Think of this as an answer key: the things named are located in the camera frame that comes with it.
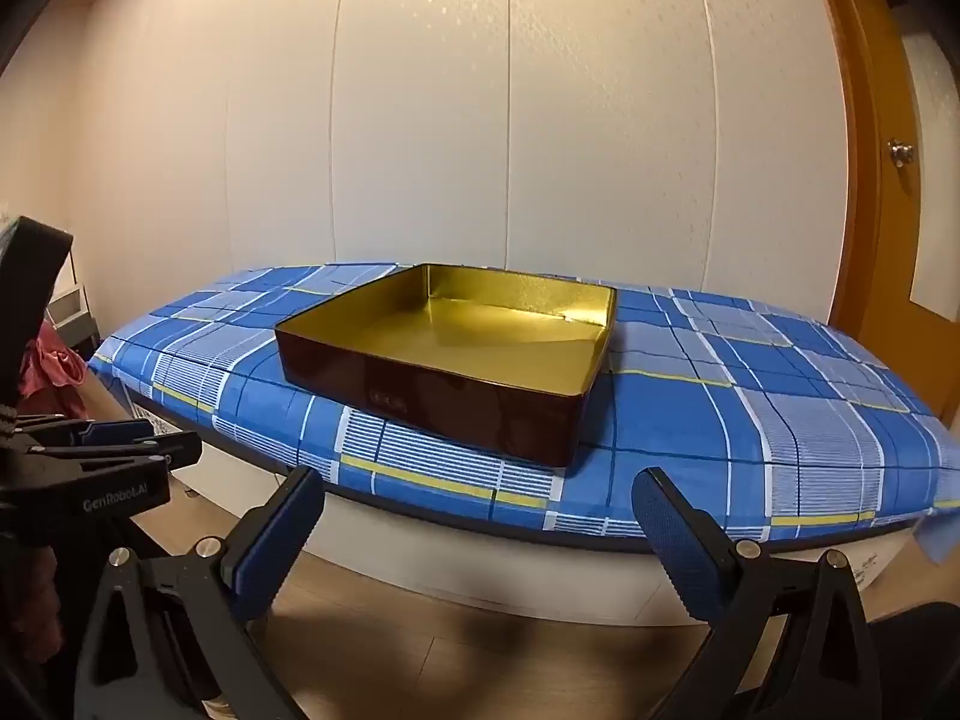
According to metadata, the wooden door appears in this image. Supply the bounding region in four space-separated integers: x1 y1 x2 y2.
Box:
806 0 960 331

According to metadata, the dark red gold-lined tin box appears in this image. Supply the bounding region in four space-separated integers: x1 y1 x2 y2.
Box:
274 263 618 468

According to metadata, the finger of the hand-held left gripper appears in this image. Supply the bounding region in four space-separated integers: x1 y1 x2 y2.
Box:
19 414 156 452
26 433 203 478

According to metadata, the blue plaid bed sheet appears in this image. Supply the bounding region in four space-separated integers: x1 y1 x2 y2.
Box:
86 262 960 563

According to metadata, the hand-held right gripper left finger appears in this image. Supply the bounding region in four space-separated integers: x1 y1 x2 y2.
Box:
75 467 325 720

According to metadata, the red cloth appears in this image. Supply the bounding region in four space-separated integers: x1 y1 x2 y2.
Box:
19 319 89 421

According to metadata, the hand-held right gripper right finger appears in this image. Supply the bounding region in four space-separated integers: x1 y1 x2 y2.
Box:
632 467 878 720

